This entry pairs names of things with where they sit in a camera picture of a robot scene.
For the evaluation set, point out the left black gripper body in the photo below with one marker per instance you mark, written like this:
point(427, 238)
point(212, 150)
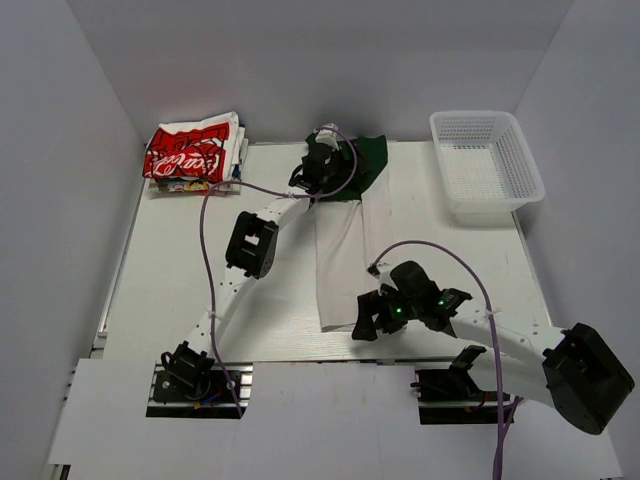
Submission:
point(339, 168)

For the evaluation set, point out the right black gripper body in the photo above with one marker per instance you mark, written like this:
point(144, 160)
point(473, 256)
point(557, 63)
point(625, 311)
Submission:
point(397, 310)

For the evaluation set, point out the white green raglan t-shirt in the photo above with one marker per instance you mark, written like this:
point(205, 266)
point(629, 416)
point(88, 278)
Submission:
point(352, 228)

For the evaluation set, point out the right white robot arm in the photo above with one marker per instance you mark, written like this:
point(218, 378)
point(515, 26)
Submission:
point(571, 370)

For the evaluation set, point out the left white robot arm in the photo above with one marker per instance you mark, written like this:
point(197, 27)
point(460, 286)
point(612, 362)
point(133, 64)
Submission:
point(250, 252)

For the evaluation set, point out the red white folded t-shirt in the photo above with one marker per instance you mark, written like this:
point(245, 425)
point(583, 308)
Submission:
point(201, 150)

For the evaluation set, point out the white plastic mesh basket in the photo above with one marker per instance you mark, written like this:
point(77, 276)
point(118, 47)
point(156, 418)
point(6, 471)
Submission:
point(486, 164)

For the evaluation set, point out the cartoon print folded t-shirt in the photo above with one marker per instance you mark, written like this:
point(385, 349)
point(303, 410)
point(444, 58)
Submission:
point(194, 186)

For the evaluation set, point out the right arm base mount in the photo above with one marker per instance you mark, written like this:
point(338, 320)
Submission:
point(448, 395)

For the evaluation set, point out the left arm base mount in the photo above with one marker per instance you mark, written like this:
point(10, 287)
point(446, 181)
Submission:
point(190, 385)

